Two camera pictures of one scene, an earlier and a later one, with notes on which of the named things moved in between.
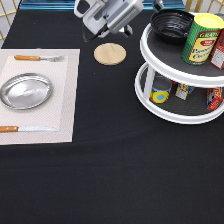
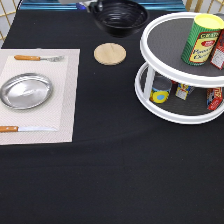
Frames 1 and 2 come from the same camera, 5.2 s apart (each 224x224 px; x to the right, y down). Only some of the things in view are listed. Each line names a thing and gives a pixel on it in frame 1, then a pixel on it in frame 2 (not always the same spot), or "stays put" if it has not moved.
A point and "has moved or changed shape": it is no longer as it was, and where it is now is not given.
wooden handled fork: x=38 y=58 stays put
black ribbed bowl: x=171 y=25 has moved or changed shape
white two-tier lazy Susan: x=172 y=90 stays put
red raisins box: x=217 y=58 stays put
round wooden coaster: x=109 y=53 stays put
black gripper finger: x=128 y=30 -> x=100 y=6
